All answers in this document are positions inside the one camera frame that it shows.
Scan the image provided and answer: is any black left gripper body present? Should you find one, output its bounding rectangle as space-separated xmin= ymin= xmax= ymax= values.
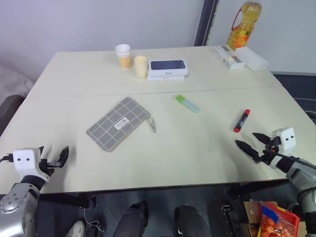
xmin=39 ymin=158 xmax=63 ymax=177

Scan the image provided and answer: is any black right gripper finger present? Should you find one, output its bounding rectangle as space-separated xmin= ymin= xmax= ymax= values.
xmin=235 ymin=139 xmax=260 ymax=163
xmin=252 ymin=132 xmax=272 ymax=145

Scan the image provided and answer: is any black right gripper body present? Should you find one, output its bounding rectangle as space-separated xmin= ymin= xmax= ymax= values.
xmin=257 ymin=137 xmax=282 ymax=164

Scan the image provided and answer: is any grey checked pencil pouch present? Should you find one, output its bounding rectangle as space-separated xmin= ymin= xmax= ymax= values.
xmin=85 ymin=96 xmax=157 ymax=153

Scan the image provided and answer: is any red and black marker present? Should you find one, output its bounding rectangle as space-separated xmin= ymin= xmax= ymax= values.
xmin=233 ymin=108 xmax=251 ymax=133

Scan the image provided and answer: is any brown cardboard box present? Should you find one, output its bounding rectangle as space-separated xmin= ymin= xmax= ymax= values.
xmin=242 ymin=200 xmax=263 ymax=237

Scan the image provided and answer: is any white shoe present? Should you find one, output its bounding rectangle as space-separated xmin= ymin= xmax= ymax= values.
xmin=65 ymin=220 xmax=87 ymax=237

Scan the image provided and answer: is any green highlighter pen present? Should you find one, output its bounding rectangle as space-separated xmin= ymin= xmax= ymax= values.
xmin=175 ymin=94 xmax=201 ymax=114

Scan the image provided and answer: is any bag of carrots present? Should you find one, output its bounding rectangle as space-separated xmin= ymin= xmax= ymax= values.
xmin=259 ymin=206 xmax=297 ymax=237

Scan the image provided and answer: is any translucent white plastic box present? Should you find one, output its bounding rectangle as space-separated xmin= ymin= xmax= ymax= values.
xmin=234 ymin=46 xmax=270 ymax=72

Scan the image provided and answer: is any small white carton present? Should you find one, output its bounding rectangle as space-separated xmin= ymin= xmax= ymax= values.
xmin=218 ymin=52 xmax=246 ymax=71
xmin=213 ymin=44 xmax=238 ymax=57

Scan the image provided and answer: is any dark rounded shape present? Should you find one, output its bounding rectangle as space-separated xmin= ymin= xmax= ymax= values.
xmin=114 ymin=200 xmax=149 ymax=237
xmin=173 ymin=204 xmax=211 ymax=237

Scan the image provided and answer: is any flat white phone box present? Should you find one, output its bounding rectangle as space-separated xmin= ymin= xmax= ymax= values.
xmin=147 ymin=73 xmax=186 ymax=81

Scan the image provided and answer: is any orange printed paper cup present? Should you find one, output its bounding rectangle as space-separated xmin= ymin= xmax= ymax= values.
xmin=118 ymin=52 xmax=132 ymax=71

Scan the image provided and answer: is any yellow cooking oil bottle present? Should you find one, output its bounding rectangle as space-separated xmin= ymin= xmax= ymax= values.
xmin=226 ymin=1 xmax=263 ymax=51

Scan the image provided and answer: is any phone box with dark picture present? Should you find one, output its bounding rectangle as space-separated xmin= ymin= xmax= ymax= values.
xmin=148 ymin=59 xmax=191 ymax=78

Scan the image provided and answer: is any cream coloured cup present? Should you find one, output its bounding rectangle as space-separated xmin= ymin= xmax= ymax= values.
xmin=133 ymin=55 xmax=149 ymax=79

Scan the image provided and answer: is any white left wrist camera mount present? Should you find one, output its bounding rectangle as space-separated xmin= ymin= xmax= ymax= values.
xmin=12 ymin=148 xmax=50 ymax=183

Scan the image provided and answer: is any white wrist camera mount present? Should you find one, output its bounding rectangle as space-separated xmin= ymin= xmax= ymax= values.
xmin=12 ymin=148 xmax=50 ymax=183
xmin=269 ymin=127 xmax=296 ymax=170

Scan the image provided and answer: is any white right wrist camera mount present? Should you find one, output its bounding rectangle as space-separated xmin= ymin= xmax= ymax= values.
xmin=269 ymin=127 xmax=296 ymax=170

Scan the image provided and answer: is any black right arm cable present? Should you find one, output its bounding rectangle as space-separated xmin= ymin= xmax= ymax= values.
xmin=271 ymin=151 xmax=316 ymax=170

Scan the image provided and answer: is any dark window frame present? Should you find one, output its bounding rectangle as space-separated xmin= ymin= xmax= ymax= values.
xmin=193 ymin=0 xmax=221 ymax=47

